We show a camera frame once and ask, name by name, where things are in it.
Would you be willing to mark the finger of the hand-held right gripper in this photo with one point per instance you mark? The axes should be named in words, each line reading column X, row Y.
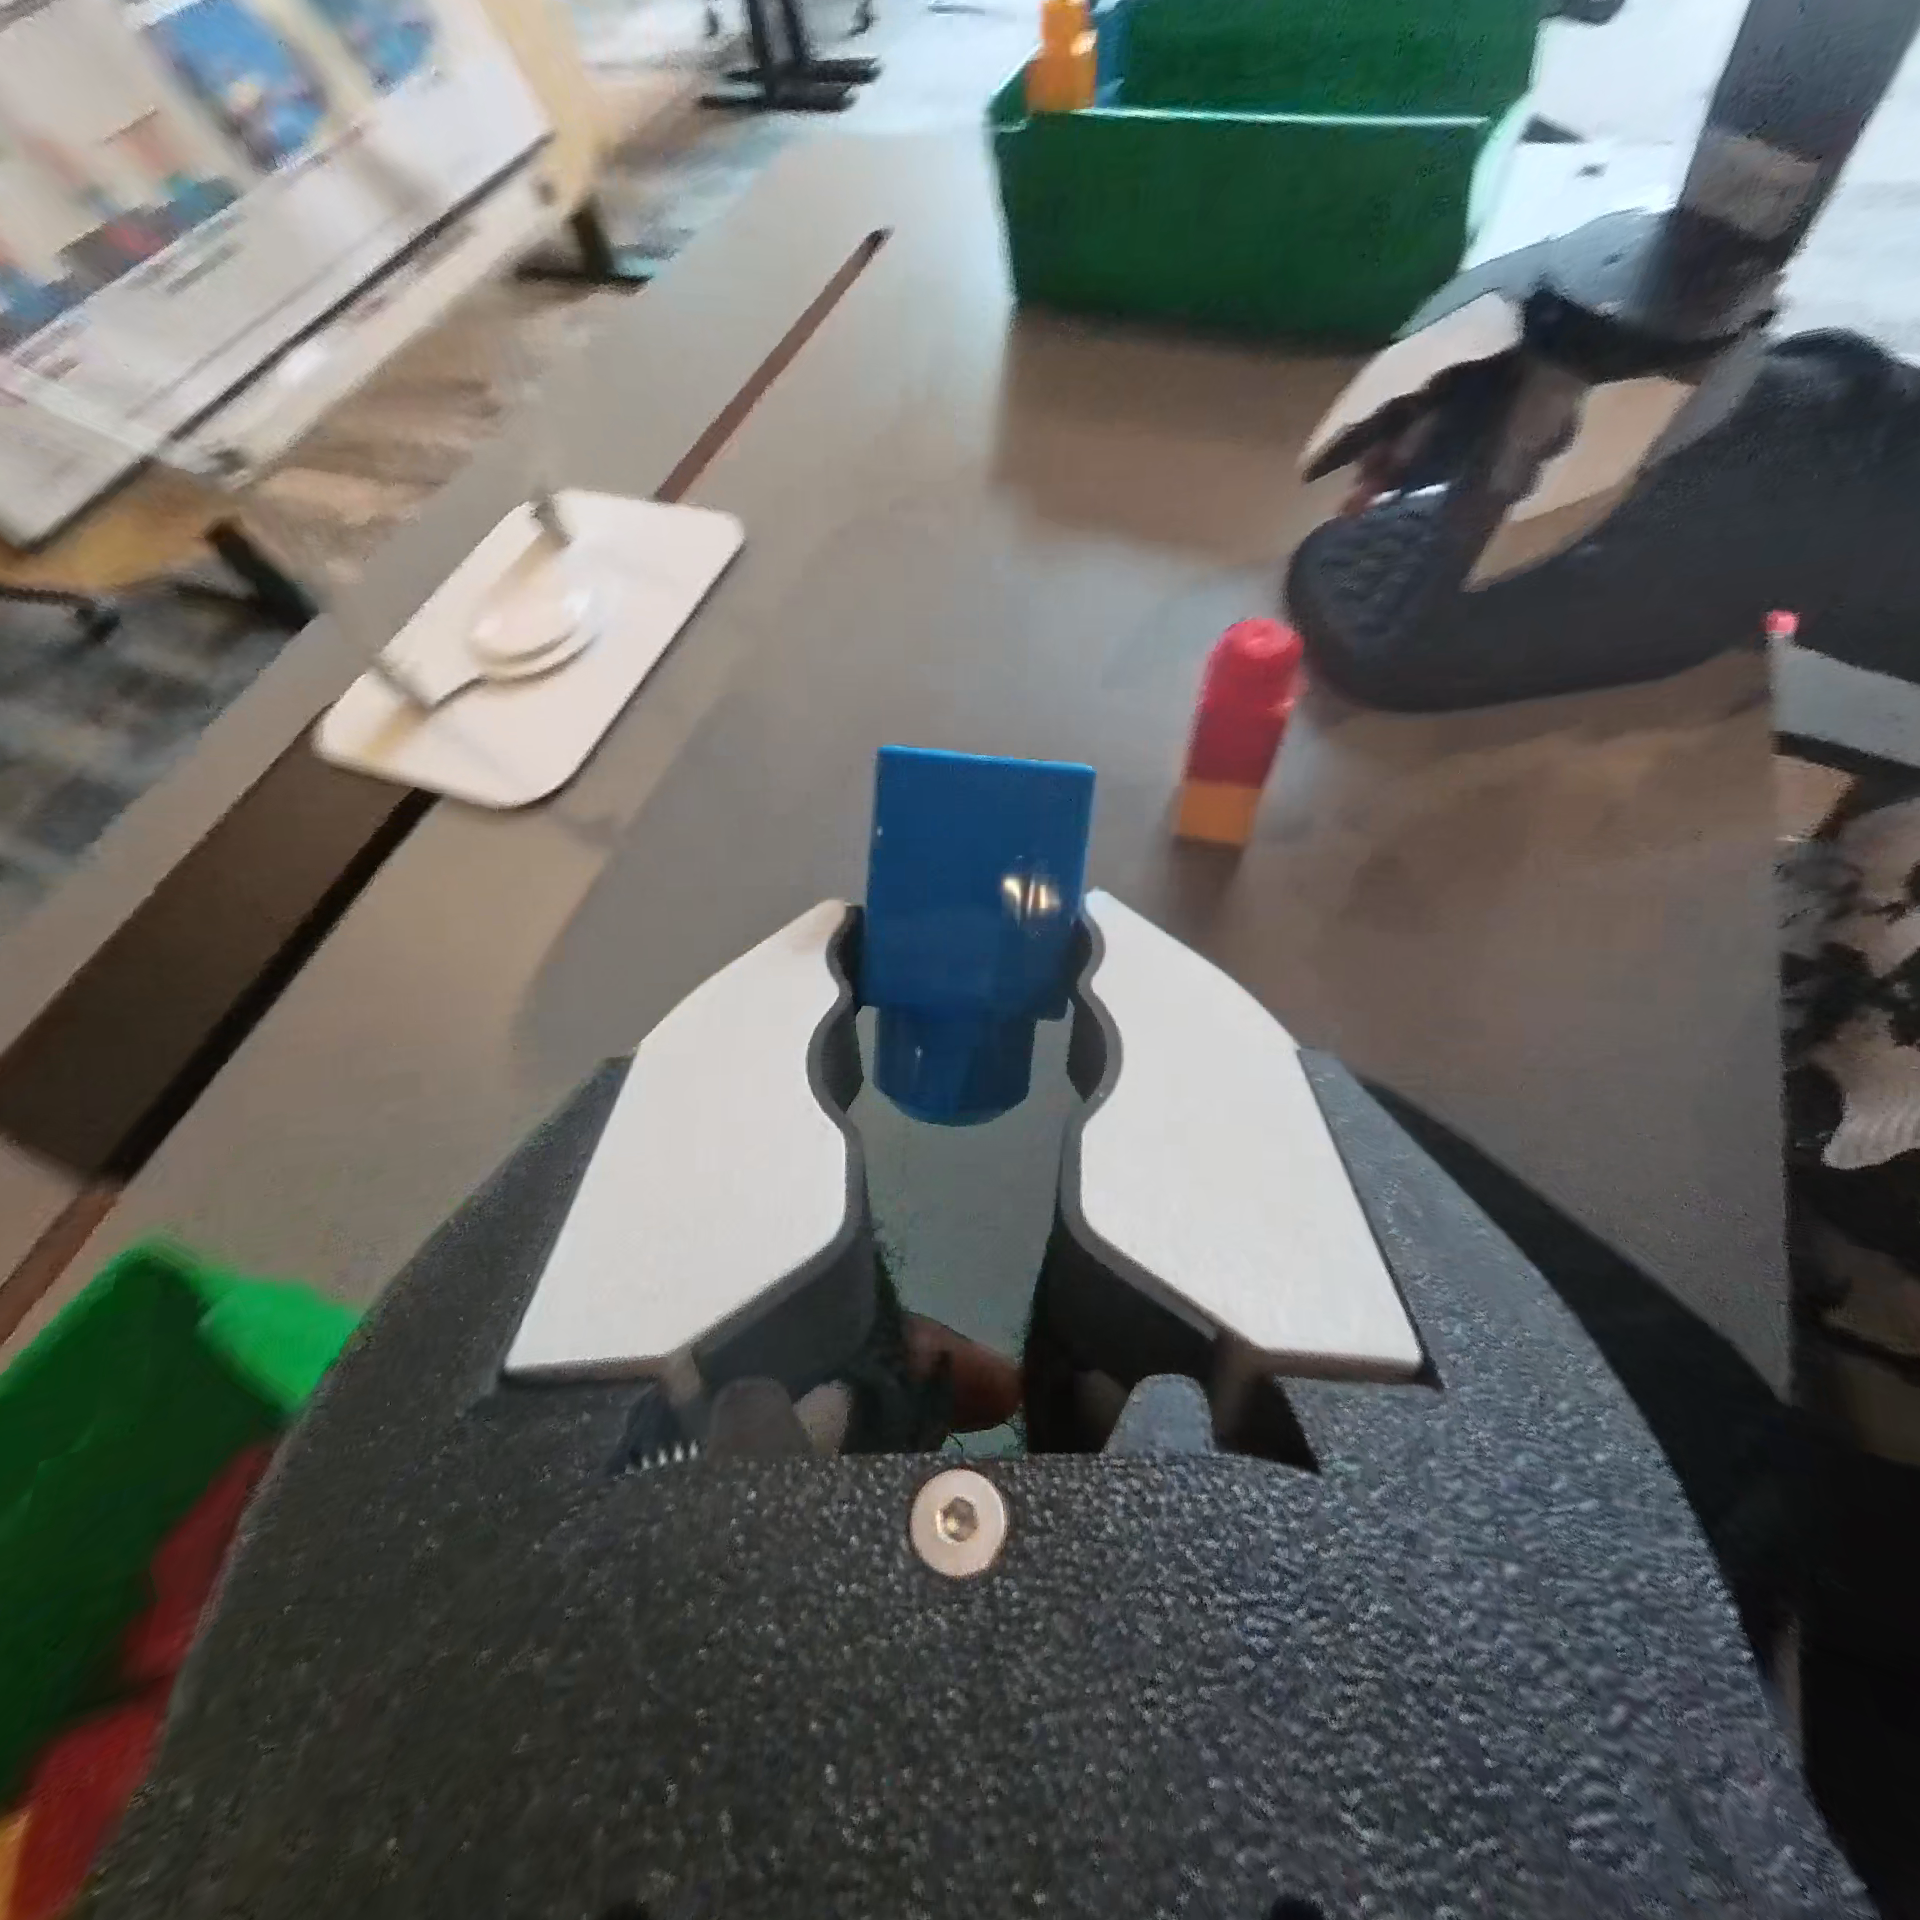
column 1629, row 450
column 1411, row 383

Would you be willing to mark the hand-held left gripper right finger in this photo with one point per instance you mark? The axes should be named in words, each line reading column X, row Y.
column 1245, row 1170

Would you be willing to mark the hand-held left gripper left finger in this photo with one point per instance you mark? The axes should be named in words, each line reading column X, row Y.
column 705, row 1170

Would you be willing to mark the orange mega block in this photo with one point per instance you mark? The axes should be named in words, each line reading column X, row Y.
column 1218, row 810

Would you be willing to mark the red mega block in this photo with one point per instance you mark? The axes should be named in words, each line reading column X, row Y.
column 1245, row 705

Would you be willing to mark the blue mega block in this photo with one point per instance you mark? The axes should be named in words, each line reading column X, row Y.
column 1109, row 44
column 974, row 884

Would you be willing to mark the green plastic bin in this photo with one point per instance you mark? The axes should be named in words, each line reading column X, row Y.
column 1245, row 210
column 105, row 1440

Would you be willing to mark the person's right forearm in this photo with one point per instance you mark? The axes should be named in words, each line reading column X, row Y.
column 1829, row 481

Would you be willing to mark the yellow mega block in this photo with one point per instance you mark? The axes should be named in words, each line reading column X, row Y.
column 1061, row 60

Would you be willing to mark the pile of mega blocks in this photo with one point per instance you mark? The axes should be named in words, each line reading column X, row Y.
column 165, row 1650

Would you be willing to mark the person's left hand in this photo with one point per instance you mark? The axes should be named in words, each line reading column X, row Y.
column 967, row 1380

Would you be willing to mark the person's patterned trouser leg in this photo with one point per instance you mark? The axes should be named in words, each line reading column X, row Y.
column 1851, row 974

